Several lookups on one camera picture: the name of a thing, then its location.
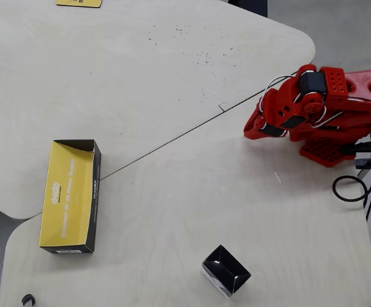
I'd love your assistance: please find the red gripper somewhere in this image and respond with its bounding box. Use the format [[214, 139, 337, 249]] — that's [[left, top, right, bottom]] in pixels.
[[243, 86, 308, 142]]

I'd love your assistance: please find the small black box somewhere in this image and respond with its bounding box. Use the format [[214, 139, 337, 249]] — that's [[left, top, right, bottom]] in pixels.
[[200, 244, 252, 299]]

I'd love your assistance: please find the red perforated robot base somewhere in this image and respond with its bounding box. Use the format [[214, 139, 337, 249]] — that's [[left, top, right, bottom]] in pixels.
[[299, 132, 356, 168]]

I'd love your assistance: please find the long yellow and black box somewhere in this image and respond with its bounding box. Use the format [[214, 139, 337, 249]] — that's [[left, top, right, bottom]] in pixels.
[[38, 139, 102, 255]]

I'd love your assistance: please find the grey metal table clamp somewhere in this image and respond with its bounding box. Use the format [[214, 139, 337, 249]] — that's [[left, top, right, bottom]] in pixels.
[[354, 152, 371, 180]]

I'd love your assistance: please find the dark chair part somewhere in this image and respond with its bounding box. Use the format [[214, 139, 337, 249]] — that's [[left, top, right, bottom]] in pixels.
[[228, 0, 269, 17]]

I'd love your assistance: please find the yellow card with black print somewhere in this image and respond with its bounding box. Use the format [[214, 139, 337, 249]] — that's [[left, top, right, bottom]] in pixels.
[[55, 0, 104, 8]]

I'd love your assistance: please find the white wire at wrist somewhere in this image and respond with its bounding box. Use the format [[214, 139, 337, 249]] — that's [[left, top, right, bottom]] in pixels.
[[257, 74, 302, 116]]

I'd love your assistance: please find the white wire along arm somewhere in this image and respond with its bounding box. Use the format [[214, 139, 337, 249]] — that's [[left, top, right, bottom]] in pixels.
[[310, 97, 371, 129]]

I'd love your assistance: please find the looped black cable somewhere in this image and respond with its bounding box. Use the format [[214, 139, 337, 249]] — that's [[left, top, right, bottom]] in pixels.
[[332, 132, 371, 203]]

